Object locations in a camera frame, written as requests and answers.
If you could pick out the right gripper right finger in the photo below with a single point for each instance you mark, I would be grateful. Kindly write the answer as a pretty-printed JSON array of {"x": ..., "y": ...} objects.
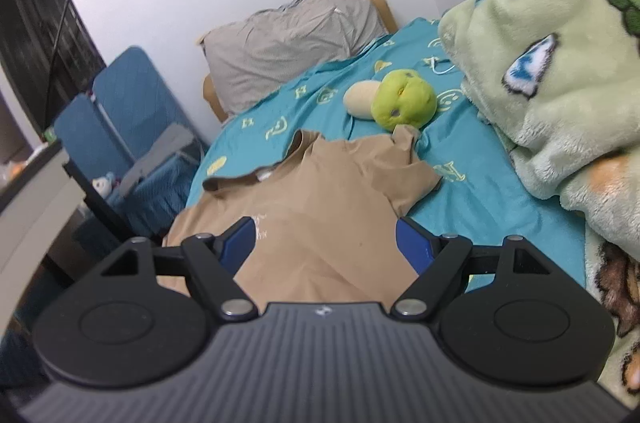
[{"x": 419, "y": 246}]

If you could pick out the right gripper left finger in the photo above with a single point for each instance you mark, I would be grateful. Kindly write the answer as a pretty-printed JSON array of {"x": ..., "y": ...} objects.
[{"x": 234, "y": 245}]

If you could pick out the tan t-shirt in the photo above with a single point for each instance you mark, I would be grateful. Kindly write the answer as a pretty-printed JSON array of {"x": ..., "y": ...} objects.
[{"x": 325, "y": 219}]

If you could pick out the blue folding chair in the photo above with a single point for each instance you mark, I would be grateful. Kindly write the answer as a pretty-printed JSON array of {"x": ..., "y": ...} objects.
[{"x": 131, "y": 129}]

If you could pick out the teal patterned bed sheet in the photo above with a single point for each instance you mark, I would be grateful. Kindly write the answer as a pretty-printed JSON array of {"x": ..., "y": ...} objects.
[{"x": 481, "y": 196}]

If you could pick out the small white toy figure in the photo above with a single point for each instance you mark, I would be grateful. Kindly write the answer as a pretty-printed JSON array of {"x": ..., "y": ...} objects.
[{"x": 104, "y": 185}]

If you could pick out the green plush toy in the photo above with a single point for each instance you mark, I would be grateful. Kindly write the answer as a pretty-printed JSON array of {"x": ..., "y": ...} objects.
[{"x": 402, "y": 97}]

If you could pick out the grey pillow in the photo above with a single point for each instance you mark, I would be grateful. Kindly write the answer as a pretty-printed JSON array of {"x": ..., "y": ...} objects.
[{"x": 250, "y": 59}]

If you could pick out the white desk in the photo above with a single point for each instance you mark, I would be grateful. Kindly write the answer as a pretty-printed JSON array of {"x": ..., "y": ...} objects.
[{"x": 34, "y": 208}]

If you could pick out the light green fleece blanket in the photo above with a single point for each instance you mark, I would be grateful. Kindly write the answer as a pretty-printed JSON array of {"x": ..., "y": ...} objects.
[{"x": 558, "y": 80}]

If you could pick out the dark window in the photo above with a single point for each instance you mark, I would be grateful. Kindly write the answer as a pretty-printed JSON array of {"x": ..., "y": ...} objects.
[{"x": 48, "y": 56}]

